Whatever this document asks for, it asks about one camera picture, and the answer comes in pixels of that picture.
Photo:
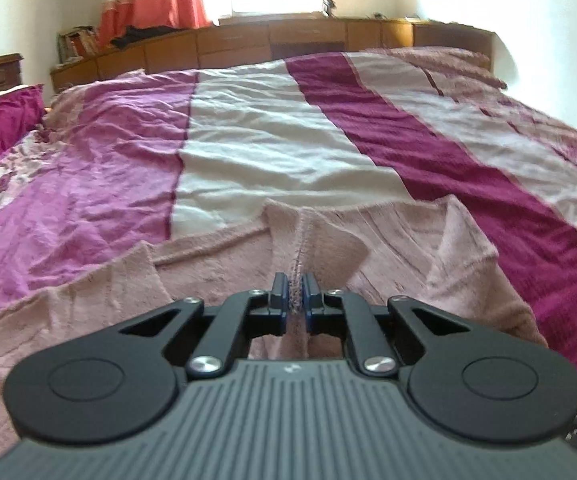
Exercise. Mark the stack of books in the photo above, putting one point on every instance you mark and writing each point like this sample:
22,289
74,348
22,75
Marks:
77,43

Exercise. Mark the black cloth on cabinet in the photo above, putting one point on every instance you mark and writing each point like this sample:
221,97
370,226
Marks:
133,35

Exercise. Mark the striped pink magenta bedspread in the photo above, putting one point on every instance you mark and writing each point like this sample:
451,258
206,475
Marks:
155,156

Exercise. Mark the pink knitted sweater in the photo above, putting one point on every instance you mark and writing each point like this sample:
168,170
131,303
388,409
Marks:
432,251

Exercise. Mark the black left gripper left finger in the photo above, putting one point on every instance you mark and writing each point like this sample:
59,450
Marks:
118,381

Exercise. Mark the long wooden low cabinet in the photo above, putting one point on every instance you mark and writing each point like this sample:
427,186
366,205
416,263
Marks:
256,42

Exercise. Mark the magenta pillow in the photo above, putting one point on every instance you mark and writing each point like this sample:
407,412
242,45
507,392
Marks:
21,108

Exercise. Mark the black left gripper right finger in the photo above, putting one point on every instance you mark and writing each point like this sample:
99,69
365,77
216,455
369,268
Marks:
465,378

